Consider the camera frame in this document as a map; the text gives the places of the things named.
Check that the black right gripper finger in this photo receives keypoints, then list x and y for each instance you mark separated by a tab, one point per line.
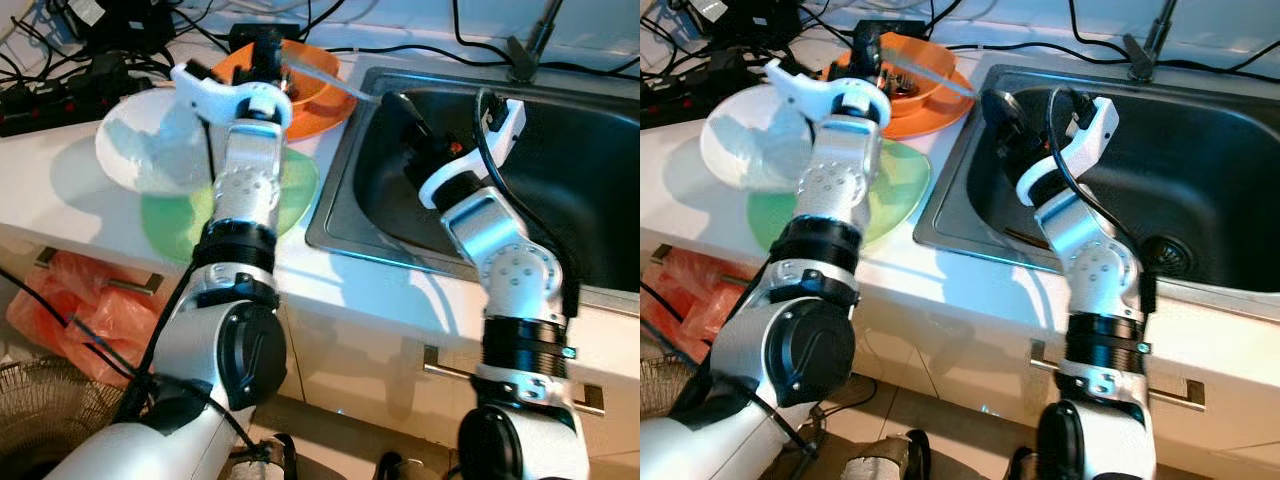
405	115
1002	110

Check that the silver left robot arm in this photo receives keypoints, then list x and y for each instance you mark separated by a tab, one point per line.
245	190
845	190

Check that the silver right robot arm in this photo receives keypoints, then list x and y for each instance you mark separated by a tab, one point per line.
510	270
1095	260

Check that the white kitchen cabinet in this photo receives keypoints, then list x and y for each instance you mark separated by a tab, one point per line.
350	340
960	340

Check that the orange bowl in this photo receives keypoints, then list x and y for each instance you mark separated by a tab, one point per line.
315	85
930	80

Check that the orange plate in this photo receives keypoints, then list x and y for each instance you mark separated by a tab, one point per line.
940	122
325	125

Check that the black battery charger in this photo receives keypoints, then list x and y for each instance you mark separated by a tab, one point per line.
130	20
760	15

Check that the light green plate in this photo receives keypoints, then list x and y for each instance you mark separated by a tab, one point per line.
295	190
900	185

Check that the black faucet stem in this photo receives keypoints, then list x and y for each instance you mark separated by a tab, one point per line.
522	60
1138	58

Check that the stainless steel sink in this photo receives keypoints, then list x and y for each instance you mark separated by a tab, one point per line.
1200	160
590	160

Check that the black power strip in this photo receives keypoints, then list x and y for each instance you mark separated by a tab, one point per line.
50	110
690	95

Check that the orange plastic bag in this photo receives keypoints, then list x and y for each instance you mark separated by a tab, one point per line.
700	300
90	310

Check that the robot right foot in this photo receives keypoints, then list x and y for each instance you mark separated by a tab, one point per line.
1028	466
405	468

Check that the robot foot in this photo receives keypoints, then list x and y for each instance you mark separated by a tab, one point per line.
262	458
1028	466
405	468
885	458

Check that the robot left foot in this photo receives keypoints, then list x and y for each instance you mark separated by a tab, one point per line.
262	458
885	458

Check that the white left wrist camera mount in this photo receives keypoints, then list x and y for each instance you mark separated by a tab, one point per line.
215	95
810	90

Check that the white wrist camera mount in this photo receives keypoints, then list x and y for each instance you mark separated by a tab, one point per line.
1105	120
512	118
215	95
810	90

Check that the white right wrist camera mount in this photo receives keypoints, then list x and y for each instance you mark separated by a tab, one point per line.
512	118
1105	120

